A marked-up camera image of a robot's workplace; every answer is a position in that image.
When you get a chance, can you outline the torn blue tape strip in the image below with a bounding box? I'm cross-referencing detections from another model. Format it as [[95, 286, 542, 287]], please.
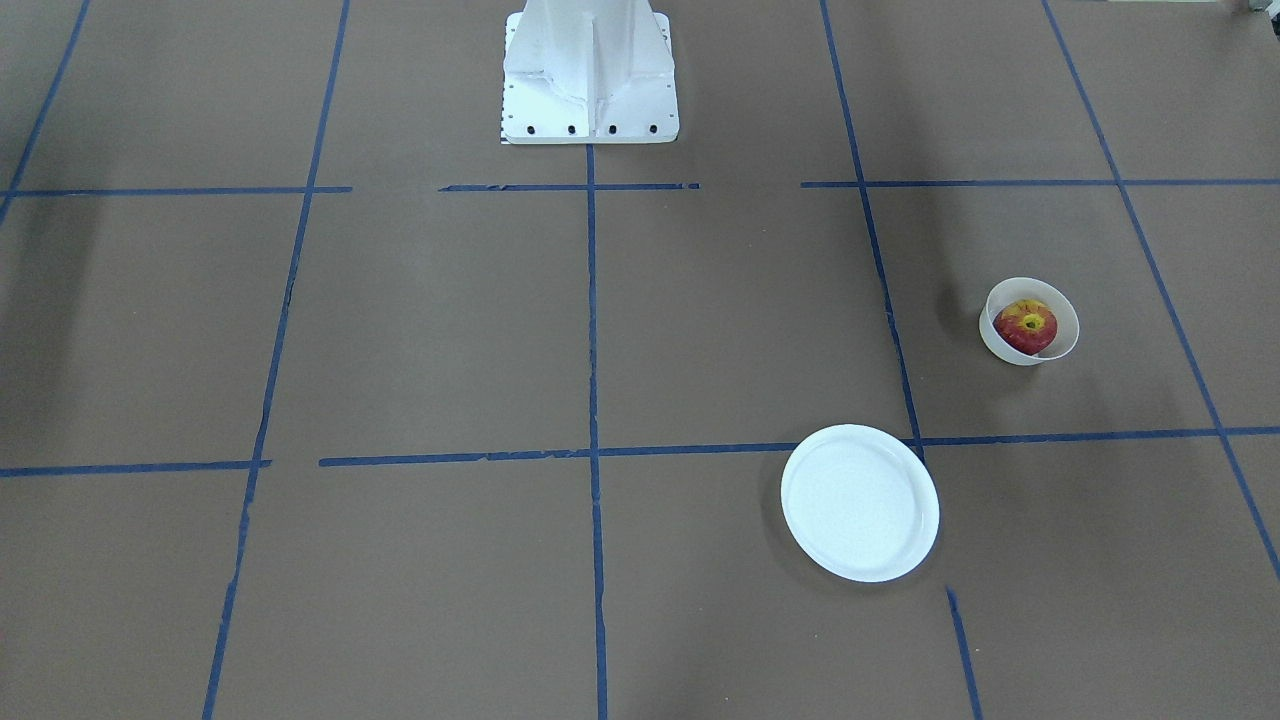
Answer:
[[945, 585, 984, 720]]

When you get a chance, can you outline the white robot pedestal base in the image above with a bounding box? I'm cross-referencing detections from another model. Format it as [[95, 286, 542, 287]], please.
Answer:
[[500, 1, 681, 145]]

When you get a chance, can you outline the white round plate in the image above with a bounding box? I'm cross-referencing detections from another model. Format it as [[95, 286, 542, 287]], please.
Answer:
[[780, 424, 941, 584]]

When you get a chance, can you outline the red yellow apple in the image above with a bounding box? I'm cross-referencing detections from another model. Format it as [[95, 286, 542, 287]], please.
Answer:
[[993, 299, 1059, 356]]

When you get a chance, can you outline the white round bowl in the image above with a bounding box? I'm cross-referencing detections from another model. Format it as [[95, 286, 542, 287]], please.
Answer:
[[979, 277, 1080, 366]]

